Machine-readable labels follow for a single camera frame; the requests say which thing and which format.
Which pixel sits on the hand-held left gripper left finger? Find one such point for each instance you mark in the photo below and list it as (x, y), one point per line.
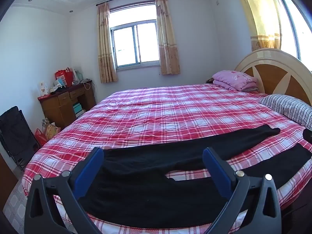
(90, 168)

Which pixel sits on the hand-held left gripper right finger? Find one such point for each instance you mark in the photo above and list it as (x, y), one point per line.
(218, 170)

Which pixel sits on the black pants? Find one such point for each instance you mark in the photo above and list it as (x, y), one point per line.
(146, 175)

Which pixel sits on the polka dot paper bag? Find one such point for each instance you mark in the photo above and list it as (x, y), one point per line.
(51, 130)

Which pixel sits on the red plastic bag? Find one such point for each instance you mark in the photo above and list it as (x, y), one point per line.
(40, 137)

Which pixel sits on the teal box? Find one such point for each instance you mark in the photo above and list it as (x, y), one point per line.
(78, 108)

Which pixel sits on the brown wooden desk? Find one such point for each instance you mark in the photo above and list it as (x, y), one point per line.
(61, 104)

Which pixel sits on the red plaid bed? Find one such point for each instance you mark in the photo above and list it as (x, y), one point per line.
(170, 112)

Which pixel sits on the black folding chair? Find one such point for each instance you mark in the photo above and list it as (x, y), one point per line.
(17, 131)

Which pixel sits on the brown wooden cabinet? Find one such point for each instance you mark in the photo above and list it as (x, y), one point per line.
(7, 182)

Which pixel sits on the pink folded blanket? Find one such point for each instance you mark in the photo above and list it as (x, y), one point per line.
(235, 79)

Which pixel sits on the striped pillow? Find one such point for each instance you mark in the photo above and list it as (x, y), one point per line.
(287, 107)

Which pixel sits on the red gift bag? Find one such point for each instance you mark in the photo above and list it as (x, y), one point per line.
(64, 76)

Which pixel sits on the dark cloth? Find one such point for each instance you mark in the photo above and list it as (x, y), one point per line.
(308, 135)

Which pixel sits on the wooden bed headboard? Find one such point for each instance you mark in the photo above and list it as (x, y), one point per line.
(270, 75)

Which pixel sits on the beige floral curtain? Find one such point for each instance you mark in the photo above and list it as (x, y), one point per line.
(106, 48)
(168, 41)

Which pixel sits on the sliding glass window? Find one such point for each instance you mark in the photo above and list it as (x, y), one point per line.
(135, 43)

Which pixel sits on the yellow sheer curtain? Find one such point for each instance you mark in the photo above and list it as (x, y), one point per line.
(263, 17)

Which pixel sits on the large side window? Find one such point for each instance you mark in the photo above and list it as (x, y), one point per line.
(296, 22)

